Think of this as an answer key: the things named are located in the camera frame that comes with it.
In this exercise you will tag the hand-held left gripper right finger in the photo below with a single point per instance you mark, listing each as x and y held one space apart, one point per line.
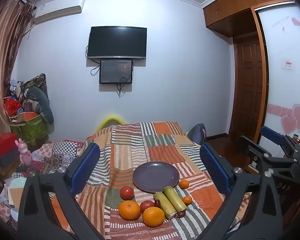
215 170

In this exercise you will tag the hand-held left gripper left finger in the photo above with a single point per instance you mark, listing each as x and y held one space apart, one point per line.
86 165

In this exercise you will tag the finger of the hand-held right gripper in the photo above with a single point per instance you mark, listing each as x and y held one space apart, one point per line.
272 135
252 147

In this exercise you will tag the small orange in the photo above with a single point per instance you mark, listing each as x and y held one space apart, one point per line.
187 200
184 184

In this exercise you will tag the yellow-green sugarcane piece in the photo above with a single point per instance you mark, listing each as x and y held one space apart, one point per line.
175 198
165 205

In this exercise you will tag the large red tomato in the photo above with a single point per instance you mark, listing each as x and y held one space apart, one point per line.
126 193

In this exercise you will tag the purple plate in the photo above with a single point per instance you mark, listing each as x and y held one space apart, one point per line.
155 176

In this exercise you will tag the large orange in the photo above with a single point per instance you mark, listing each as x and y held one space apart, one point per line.
153 216
129 210

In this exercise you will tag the small red tomato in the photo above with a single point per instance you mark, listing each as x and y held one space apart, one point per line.
146 206

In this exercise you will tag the black-white checkered cloth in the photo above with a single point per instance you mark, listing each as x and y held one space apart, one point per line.
67 147

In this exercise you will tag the floral quilt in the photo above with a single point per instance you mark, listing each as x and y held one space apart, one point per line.
47 157

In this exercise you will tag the yellow foam arch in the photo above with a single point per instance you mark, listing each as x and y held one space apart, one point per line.
111 118

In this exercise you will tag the brown wooden door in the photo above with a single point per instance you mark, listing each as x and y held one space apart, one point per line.
248 87

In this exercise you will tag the dark red jujube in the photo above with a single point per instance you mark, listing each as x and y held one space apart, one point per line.
181 214
157 203

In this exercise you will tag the striped patchwork blanket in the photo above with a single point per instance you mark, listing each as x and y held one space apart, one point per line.
162 150

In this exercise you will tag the white heart-print wardrobe door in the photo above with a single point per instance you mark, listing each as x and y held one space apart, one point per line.
282 80

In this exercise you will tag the pink toy figure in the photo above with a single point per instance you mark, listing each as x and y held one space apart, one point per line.
23 153

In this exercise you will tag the green storage box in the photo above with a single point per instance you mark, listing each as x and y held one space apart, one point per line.
31 130

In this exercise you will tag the orange box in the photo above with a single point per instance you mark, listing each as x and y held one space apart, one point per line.
27 116

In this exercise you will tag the grey plush toy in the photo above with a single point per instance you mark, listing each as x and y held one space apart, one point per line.
41 100

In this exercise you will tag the red gift box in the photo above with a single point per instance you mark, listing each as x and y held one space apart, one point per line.
3 145

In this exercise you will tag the red bag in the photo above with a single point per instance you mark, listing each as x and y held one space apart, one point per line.
12 106

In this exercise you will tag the dark patterned cushion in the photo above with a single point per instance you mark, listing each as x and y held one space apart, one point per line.
37 81

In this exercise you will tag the striped brown curtain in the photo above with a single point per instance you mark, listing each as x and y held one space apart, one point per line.
5 60

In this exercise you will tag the wooden overhead cabinet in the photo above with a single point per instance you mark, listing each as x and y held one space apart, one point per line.
230 7

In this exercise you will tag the white air conditioner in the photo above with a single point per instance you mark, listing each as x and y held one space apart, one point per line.
57 10

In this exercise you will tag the small black wall monitor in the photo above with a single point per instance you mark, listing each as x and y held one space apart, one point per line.
116 71

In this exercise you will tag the black wall television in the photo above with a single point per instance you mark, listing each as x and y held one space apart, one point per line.
117 42

